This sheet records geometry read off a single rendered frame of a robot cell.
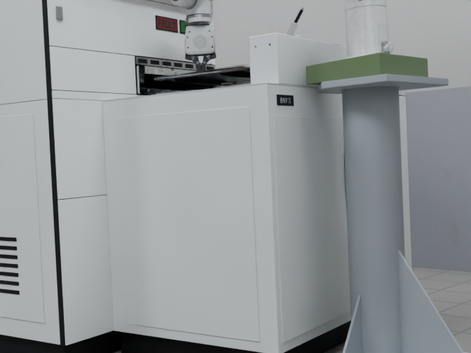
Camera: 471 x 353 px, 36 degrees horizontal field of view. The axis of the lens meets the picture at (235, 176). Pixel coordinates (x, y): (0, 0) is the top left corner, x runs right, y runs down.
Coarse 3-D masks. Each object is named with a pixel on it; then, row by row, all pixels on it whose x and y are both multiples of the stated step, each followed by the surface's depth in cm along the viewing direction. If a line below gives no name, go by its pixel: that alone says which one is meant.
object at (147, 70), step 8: (136, 72) 245; (144, 72) 246; (152, 72) 250; (160, 72) 253; (168, 72) 257; (176, 72) 260; (184, 72) 264; (136, 80) 245; (136, 88) 245; (144, 88) 246; (152, 88) 250; (160, 88) 253; (168, 88) 256
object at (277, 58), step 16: (256, 48) 204; (272, 48) 201; (288, 48) 205; (304, 48) 212; (320, 48) 220; (336, 48) 229; (256, 64) 204; (272, 64) 201; (288, 64) 205; (304, 64) 212; (256, 80) 205; (272, 80) 202; (288, 80) 204; (304, 80) 212
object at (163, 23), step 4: (156, 16) 253; (160, 20) 255; (164, 20) 257; (168, 20) 258; (172, 20) 260; (176, 20) 262; (160, 24) 255; (164, 24) 257; (168, 24) 258; (172, 24) 260; (176, 24) 262; (160, 28) 255; (164, 28) 256; (168, 28) 258; (172, 28) 260; (176, 28) 262
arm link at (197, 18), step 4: (188, 16) 246; (192, 16) 245; (196, 16) 244; (200, 16) 244; (204, 16) 245; (208, 16) 246; (188, 20) 247; (192, 20) 245; (196, 20) 244; (200, 20) 244; (204, 20) 245; (208, 20) 246
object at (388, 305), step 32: (352, 96) 203; (384, 96) 201; (352, 128) 204; (384, 128) 201; (352, 160) 204; (384, 160) 201; (352, 192) 205; (384, 192) 201; (352, 224) 206; (384, 224) 202; (352, 256) 207; (384, 256) 202; (352, 288) 208; (384, 288) 202; (416, 288) 200; (352, 320) 203; (384, 320) 202; (416, 320) 201; (352, 352) 202; (384, 352) 203; (416, 352) 201; (448, 352) 194
